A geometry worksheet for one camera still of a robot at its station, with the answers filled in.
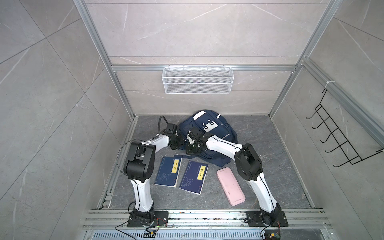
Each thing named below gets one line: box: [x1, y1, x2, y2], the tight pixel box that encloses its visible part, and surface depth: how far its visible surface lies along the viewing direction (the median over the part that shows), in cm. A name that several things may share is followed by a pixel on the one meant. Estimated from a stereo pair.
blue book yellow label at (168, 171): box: [154, 156, 183, 188], surface depth 90 cm
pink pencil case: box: [216, 167, 246, 207], surface depth 83 cm
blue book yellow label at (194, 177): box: [179, 160, 209, 196], surface depth 87 cm
